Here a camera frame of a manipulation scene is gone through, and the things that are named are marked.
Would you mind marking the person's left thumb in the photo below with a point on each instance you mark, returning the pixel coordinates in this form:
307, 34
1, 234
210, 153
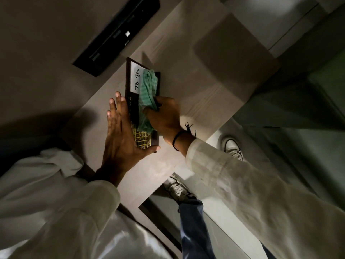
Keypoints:
151, 150

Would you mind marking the blue jeans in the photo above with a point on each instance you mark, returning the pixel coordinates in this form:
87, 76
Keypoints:
195, 229

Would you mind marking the black thread wristband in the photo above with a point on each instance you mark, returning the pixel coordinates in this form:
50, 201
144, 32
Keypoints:
176, 137

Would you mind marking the person's left forearm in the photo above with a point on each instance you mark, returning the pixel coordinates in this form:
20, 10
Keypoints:
67, 221

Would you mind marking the person's right thumb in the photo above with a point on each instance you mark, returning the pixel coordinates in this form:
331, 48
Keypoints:
148, 110

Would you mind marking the green checked cloth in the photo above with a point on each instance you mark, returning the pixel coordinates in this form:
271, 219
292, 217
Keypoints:
147, 91

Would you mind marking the white sneaker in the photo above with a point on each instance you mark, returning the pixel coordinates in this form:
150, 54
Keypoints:
179, 190
233, 148

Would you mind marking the person's left little finger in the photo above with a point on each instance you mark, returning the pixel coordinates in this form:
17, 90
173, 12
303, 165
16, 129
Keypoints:
109, 120

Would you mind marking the dark framed memo board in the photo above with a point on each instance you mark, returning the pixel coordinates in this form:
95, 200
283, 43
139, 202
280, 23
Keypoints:
132, 78

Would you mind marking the person's left middle finger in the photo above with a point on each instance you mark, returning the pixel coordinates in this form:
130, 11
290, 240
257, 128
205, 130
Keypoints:
119, 105

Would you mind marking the person's left hand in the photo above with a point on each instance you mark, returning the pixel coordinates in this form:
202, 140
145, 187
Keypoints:
121, 148

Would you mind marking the person's right hand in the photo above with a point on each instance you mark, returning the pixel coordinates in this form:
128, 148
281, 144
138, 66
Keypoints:
167, 118

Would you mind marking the black recessed socket panel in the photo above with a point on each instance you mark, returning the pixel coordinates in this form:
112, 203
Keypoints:
116, 37

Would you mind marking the person's right forearm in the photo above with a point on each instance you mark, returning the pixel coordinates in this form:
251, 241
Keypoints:
256, 196

